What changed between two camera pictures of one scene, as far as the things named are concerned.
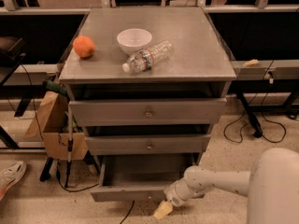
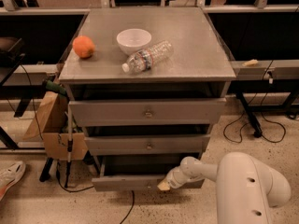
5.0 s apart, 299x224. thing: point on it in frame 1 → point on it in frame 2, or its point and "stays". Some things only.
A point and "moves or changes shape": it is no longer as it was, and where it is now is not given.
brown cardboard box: [51, 123] stays
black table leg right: [249, 116] stays
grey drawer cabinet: [149, 84] stays
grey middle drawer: [148, 144] stays
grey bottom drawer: [139, 177] moves or changes shape
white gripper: [176, 200] → [173, 176]
